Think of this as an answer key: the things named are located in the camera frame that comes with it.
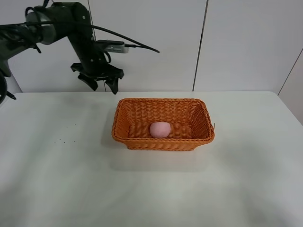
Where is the orange wicker basket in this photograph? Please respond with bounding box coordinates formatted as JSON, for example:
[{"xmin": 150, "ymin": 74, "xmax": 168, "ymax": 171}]
[{"xmin": 111, "ymin": 98, "xmax": 215, "ymax": 151}]

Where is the pink peach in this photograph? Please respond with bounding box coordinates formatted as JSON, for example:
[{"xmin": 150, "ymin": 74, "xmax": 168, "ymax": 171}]
[{"xmin": 150, "ymin": 122, "xmax": 171, "ymax": 139}]

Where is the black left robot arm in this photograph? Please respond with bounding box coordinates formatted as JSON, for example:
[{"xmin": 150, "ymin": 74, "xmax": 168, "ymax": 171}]
[{"xmin": 0, "ymin": 1, "xmax": 124, "ymax": 101}]

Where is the black camera cable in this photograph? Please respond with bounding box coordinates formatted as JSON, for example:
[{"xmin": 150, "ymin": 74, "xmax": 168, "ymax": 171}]
[{"xmin": 0, "ymin": 19, "xmax": 160, "ymax": 53}]

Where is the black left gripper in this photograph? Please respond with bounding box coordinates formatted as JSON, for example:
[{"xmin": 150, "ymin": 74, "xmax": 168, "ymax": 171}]
[{"xmin": 71, "ymin": 41, "xmax": 124, "ymax": 95}]

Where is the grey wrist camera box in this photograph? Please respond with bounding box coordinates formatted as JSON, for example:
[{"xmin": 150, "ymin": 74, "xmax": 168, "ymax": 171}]
[{"xmin": 94, "ymin": 40, "xmax": 129, "ymax": 53}]

